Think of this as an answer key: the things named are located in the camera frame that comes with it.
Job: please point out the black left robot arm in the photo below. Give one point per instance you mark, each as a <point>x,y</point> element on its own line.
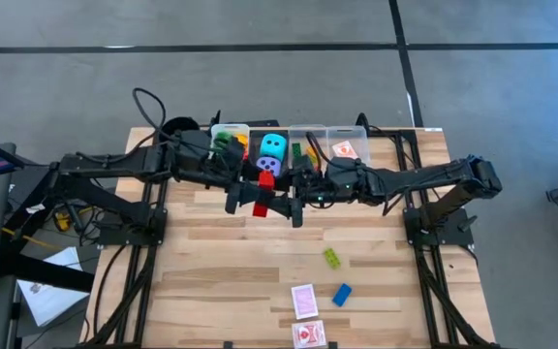
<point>114,162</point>

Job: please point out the small red toy block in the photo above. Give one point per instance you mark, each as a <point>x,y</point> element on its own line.
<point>246,154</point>

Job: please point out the flat blue toy brick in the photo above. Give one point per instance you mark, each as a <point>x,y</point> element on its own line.
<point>342,295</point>

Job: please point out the white plastic bin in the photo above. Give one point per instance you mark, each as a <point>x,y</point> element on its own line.
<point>230,126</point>

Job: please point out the smoky grey plastic bin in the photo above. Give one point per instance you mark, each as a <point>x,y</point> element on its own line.
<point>254,140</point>

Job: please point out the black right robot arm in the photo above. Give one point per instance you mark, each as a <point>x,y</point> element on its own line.
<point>429,177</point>

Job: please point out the pink-backed playing card deck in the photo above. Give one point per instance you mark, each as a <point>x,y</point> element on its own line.
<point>304,301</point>

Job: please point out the large red toy block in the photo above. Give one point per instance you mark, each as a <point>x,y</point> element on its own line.
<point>267,180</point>

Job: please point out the lime green studded plate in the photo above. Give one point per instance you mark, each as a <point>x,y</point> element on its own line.
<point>332,259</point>

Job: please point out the black aluminium table frame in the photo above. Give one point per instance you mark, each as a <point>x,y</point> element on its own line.
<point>145,259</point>

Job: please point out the purple plush dice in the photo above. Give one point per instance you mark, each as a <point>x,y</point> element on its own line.
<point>262,165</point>

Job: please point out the red-backed playing card deck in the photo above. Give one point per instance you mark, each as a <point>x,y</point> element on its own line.
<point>309,334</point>

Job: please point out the white corner sticker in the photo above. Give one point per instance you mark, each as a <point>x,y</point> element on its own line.
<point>433,129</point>

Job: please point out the clear plastic bin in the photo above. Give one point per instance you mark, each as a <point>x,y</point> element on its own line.
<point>361,140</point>
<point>320,133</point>

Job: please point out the teal plush dice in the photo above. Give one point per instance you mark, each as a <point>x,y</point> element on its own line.
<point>273,154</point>

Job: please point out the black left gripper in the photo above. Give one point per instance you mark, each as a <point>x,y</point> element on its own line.
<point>221,165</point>

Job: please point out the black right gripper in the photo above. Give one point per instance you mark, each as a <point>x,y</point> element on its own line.
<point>337,181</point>

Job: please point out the black bucket with face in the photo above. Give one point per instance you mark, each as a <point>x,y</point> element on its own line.
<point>182,123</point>

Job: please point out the white paper sheets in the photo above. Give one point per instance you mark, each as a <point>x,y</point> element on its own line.
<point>51,300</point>

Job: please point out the orange studded plate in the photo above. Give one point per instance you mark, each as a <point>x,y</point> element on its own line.
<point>312,157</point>

